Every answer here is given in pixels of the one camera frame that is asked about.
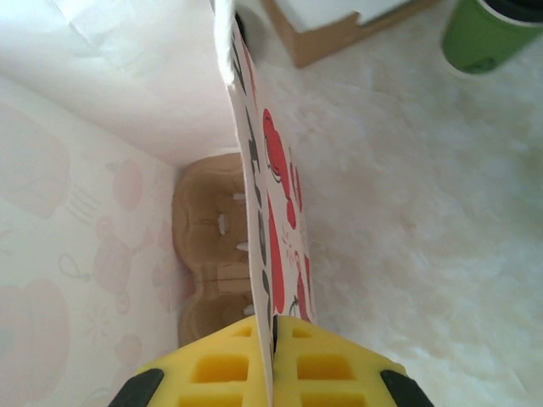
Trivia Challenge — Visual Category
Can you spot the green paper coffee cup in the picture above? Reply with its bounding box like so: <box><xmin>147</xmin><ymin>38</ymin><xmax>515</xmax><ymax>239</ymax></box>
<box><xmin>440</xmin><ymin>0</ymin><xmax>543</xmax><ymax>75</ymax></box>

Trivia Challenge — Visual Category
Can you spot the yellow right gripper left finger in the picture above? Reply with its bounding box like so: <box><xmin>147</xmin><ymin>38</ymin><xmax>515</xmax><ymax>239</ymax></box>
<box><xmin>108</xmin><ymin>315</ymin><xmax>273</xmax><ymax>407</ymax></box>

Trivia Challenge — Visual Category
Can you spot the white red printed paper bag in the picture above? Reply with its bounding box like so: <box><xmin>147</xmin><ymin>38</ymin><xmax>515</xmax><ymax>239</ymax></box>
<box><xmin>0</xmin><ymin>0</ymin><xmax>318</xmax><ymax>407</ymax></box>

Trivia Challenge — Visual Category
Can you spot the brown cardboard napkin box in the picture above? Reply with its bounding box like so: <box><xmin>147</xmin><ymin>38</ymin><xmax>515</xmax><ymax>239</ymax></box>
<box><xmin>260</xmin><ymin>0</ymin><xmax>442</xmax><ymax>69</ymax></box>

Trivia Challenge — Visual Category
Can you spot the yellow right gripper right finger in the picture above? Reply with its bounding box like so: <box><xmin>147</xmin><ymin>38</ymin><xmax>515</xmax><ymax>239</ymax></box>
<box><xmin>271</xmin><ymin>314</ymin><xmax>436</xmax><ymax>407</ymax></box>

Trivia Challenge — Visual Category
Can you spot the brown pulp cup carrier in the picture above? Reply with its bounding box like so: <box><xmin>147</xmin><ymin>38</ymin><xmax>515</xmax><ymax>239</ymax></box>
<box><xmin>171</xmin><ymin>152</ymin><xmax>260</xmax><ymax>354</ymax></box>

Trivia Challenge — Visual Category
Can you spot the white napkin stack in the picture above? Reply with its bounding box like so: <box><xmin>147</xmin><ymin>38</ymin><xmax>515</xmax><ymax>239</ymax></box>
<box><xmin>284</xmin><ymin>0</ymin><xmax>411</xmax><ymax>34</ymax></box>

